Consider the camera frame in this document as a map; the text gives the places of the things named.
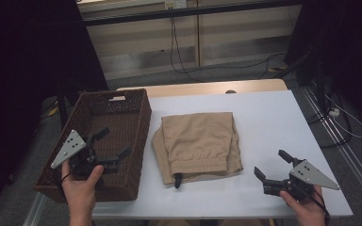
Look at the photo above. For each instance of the aluminium floor rail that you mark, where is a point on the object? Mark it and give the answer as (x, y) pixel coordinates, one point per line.
(352, 157)
(34, 210)

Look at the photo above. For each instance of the beige cabinet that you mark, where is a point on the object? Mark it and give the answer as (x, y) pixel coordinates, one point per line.
(242, 34)

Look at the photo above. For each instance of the white wall socket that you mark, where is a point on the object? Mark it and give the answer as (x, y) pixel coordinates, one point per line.
(176, 3)

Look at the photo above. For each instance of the brown wicker basket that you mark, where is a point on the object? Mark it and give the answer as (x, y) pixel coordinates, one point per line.
(122, 125)

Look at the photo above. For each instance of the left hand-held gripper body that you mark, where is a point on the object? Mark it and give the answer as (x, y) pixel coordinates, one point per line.
(70, 147)

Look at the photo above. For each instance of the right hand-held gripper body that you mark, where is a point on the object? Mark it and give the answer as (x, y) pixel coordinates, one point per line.
(311, 175)

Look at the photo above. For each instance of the white power plug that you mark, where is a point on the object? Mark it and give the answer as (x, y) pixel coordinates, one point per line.
(334, 112)

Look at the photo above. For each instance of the black curtain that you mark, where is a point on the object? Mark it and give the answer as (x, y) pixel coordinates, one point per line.
(28, 62)
(352, 47)

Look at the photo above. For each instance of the small dark round knob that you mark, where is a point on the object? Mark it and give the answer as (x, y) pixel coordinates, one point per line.
(231, 91)

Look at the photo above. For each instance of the person's right hand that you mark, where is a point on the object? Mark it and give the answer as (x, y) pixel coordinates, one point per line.
(309, 212)

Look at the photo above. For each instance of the person's left hand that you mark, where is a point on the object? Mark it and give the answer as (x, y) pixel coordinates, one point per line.
(80, 196)

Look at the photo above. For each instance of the white table cover sheet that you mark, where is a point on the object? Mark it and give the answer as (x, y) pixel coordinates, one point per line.
(270, 125)

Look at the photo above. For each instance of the black metal crossbar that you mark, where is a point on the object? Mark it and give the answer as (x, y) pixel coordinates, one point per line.
(201, 11)

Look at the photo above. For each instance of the khaki pants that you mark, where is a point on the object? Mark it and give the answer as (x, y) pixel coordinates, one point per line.
(198, 141)

